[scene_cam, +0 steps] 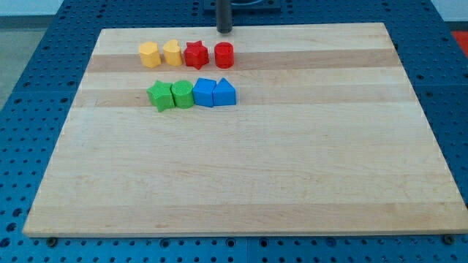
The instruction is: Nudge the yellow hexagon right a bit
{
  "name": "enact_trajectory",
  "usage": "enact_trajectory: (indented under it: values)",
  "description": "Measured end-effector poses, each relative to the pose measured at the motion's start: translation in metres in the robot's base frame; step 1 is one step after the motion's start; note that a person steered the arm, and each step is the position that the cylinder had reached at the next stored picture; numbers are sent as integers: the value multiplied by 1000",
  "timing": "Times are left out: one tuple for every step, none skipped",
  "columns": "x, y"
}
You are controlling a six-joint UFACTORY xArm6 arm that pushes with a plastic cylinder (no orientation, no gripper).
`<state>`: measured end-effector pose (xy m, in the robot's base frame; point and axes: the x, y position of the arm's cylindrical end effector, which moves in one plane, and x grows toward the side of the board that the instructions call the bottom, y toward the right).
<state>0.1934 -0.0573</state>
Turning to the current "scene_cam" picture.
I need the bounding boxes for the yellow hexagon block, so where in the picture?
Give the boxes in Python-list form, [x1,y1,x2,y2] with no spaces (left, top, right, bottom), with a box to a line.
[139,42,162,68]

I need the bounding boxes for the blue triangle block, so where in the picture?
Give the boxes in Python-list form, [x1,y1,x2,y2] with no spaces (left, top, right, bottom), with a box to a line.
[213,78,237,106]

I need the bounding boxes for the blue cube block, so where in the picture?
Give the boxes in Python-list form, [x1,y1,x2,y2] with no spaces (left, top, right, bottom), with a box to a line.
[192,78,216,107]

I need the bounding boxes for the green cylinder block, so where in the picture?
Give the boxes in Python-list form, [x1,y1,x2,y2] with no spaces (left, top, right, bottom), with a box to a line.
[171,80,195,109]

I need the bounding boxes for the red cylinder block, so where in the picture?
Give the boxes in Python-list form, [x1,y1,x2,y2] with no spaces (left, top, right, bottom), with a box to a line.
[214,42,234,69]

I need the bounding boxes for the green star block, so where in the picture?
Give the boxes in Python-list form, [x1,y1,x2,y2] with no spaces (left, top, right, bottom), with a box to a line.
[146,80,175,112]

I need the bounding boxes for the red star block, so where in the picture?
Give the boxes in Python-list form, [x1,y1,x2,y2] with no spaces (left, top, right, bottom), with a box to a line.
[184,40,209,70]

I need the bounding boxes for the light wooden board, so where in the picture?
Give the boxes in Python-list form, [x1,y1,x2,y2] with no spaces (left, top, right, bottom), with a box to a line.
[23,23,467,237]

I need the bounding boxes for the yellow heart block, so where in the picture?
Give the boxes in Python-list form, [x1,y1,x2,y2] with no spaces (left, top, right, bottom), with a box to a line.
[163,39,183,66]

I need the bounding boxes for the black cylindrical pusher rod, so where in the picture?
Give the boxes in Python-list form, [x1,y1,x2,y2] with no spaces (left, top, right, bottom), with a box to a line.
[215,0,233,34]

